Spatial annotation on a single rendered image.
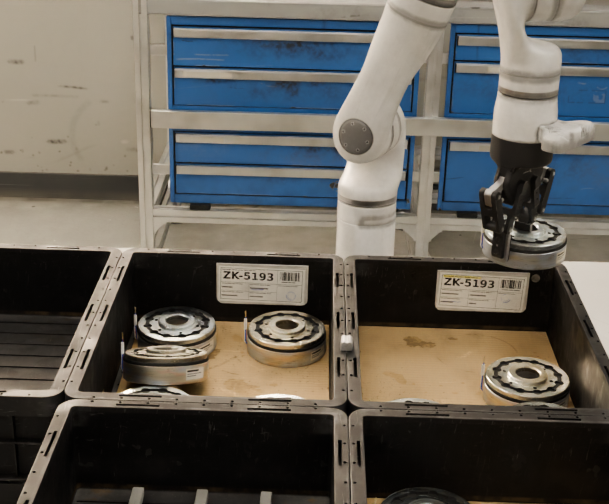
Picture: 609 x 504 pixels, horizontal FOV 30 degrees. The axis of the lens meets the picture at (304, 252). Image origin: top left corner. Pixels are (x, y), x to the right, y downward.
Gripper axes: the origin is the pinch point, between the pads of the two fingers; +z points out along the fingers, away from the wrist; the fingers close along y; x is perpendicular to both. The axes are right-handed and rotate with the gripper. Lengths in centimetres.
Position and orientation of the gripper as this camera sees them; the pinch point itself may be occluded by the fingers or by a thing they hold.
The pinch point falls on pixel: (511, 242)
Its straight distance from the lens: 143.7
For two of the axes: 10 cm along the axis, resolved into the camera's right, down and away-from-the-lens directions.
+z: -0.3, 9.2, 4.0
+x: 7.4, 2.9, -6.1
